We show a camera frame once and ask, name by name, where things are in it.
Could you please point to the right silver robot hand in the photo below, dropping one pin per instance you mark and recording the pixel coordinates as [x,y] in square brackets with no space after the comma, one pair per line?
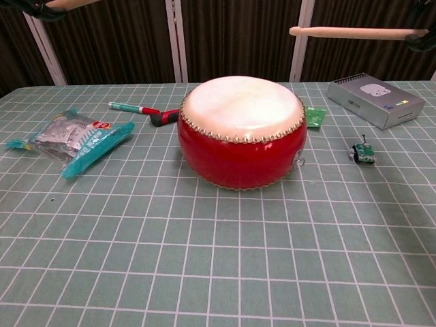
[424,42]

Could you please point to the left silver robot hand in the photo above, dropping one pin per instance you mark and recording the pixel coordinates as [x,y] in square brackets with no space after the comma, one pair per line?
[51,14]

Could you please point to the wooden drumstick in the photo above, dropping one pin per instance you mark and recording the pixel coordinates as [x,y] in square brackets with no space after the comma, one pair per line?
[340,32]
[68,2]

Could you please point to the red and white drum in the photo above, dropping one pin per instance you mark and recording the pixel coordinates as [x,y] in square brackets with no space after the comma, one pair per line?
[238,153]

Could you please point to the dark ribbed partition panel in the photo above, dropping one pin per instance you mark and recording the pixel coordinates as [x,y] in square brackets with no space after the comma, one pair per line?
[357,58]
[238,37]
[15,51]
[112,41]

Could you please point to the silver product box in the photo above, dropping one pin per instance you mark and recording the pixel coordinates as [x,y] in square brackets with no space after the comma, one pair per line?
[374,98]

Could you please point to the green and red marker pen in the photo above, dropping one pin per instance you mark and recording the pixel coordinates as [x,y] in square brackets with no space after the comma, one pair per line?
[129,108]

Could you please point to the small green circuit module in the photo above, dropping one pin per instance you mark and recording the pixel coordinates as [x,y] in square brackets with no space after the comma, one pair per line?
[362,153]

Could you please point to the teal and silver snack bag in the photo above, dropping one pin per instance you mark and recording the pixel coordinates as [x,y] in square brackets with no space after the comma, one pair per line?
[78,139]

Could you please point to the green sachet packet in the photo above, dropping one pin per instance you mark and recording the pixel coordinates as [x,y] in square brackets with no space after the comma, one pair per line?
[315,117]

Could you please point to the red and black claw hammer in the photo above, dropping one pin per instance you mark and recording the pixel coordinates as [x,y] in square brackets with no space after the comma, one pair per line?
[163,118]

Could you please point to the green checked tablecloth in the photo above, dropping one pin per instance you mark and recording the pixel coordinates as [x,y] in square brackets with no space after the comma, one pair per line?
[204,272]

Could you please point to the white partition frame post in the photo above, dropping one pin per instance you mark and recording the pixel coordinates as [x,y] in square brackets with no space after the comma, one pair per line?
[43,44]
[301,54]
[177,44]

